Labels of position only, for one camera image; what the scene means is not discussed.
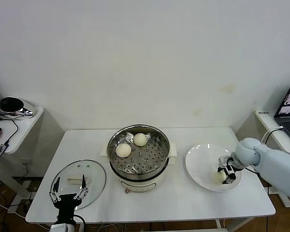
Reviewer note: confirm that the printed label sticker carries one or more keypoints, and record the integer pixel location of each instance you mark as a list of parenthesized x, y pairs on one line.
[(263, 112)]

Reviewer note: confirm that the stainless steel steamer basket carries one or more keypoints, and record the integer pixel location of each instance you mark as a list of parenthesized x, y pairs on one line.
[(140, 164)]

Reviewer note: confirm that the white side table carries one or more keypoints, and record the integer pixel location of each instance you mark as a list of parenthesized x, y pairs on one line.
[(268, 120), (26, 130)]

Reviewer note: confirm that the white steamed baozi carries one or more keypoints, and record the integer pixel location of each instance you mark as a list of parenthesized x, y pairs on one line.
[(140, 139), (218, 178), (123, 150)]

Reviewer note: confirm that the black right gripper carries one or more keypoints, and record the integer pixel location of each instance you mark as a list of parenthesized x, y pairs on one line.
[(235, 163)]

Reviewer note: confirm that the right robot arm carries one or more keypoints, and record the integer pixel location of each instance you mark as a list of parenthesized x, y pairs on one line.
[(275, 164)]

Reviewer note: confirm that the white wall socket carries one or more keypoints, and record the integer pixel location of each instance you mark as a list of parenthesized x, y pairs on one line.
[(26, 162)]

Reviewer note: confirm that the chrome headset with black visor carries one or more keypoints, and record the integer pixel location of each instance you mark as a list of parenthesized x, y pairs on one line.
[(9, 105)]

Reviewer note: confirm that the white table leg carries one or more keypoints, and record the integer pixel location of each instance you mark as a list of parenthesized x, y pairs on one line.
[(220, 223)]

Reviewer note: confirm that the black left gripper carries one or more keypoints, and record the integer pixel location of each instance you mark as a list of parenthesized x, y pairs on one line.
[(67, 205)]

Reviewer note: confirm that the white electric cooker base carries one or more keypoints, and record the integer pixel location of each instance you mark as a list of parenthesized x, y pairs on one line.
[(137, 184)]

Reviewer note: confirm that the white round plate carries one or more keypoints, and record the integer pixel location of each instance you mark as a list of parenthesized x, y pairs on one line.
[(203, 164)]

